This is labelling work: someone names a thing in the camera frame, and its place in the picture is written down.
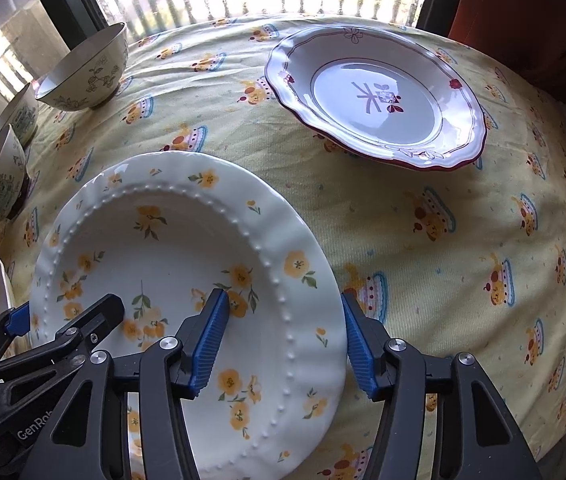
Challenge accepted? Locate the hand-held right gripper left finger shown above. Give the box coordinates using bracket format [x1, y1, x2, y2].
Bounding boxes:
[23, 287, 231, 480]

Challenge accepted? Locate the white plate with red rim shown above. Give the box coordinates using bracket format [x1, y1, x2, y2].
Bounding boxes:
[264, 25, 487, 174]

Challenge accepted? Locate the white plate with yellow flowers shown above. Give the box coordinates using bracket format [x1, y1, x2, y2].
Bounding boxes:
[29, 151, 348, 480]

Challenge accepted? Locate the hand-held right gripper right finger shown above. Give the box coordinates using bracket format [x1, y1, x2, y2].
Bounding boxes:
[340, 291, 536, 480]

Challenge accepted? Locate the white bowl with floral print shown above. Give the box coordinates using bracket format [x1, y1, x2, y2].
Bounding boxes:
[35, 22, 130, 111]

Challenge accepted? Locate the yellow printed tablecloth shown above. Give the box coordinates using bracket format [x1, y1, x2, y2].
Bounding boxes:
[0, 10, 566, 480]

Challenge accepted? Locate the red curtain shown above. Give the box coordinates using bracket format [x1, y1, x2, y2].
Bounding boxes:
[447, 0, 566, 111]

